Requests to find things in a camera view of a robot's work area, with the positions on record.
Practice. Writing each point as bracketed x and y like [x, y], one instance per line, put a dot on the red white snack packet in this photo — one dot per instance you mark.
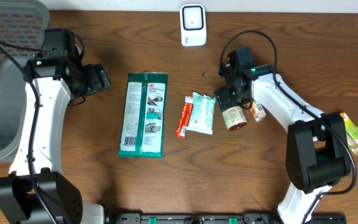
[184, 117]

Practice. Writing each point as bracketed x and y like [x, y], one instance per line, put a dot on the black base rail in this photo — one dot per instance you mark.
[246, 218]

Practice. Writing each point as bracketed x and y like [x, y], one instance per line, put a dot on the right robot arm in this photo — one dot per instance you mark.
[318, 160]

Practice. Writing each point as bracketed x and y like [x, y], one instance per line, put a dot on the white teal snack packet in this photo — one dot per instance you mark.
[202, 114]

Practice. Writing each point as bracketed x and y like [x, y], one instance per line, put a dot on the green lid spice jar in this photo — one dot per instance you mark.
[234, 118]

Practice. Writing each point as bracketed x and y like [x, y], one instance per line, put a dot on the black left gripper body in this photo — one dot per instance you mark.
[91, 81]

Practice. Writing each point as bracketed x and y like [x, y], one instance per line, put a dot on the orange tissue packet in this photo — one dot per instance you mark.
[257, 111]

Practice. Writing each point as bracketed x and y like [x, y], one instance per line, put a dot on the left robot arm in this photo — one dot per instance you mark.
[35, 190]

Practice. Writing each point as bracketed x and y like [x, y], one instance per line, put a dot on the grey plastic mesh basket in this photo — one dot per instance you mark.
[22, 26]

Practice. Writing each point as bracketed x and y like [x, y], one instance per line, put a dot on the white barcode scanner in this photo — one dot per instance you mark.
[193, 25]

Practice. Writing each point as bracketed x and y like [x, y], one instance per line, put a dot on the green juice carton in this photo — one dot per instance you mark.
[351, 133]

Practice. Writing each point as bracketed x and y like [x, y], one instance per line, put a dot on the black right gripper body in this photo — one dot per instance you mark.
[232, 96]

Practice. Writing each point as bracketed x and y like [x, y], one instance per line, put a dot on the green white barcode packet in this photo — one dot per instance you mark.
[143, 121]

